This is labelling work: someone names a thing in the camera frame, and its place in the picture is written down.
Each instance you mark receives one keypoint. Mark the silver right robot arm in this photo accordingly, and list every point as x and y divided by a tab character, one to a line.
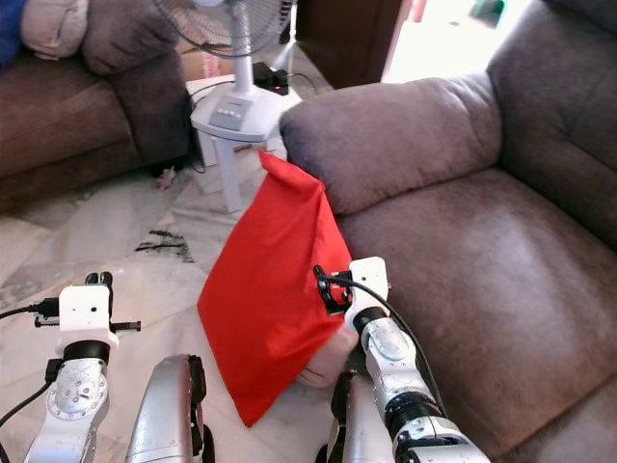
410	381

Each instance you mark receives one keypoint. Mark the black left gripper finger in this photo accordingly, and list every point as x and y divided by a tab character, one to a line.
92	281
106	279

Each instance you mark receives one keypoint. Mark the cardboard box with red print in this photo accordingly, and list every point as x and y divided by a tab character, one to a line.
201	64

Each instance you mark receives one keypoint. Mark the white plastic stool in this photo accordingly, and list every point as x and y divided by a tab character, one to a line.
227	164

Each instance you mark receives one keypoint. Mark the silver left robot leg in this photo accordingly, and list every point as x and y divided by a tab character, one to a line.
164	410

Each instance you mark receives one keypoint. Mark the brown cushion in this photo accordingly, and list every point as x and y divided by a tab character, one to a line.
130	35

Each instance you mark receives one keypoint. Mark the red pillow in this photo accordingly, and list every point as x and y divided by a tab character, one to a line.
275	285

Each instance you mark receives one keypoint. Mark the silver right robot leg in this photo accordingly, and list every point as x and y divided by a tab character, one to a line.
359	424

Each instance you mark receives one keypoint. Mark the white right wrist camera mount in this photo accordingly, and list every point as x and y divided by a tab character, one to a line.
368	285

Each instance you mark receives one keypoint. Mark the white table fan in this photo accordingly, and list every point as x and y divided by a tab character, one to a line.
236	108

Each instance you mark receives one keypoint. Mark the dark brown wooden door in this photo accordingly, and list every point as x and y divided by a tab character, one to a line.
347	34

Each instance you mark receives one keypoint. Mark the beige cushion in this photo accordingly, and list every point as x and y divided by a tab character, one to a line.
56	27

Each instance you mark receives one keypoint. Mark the black power adapter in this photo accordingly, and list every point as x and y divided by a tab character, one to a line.
271	77

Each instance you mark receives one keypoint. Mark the brown upholstered armchair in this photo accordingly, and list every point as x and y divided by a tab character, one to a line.
482	241

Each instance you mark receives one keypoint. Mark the silver robot leg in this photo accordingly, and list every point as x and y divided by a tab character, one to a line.
164	410
359	424

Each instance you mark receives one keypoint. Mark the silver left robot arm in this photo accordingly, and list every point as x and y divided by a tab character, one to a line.
77	400

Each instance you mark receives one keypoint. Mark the dark brown sofa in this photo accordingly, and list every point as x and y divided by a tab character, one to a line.
58	121

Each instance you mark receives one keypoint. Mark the blue cloth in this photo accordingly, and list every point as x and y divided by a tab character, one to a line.
10	29

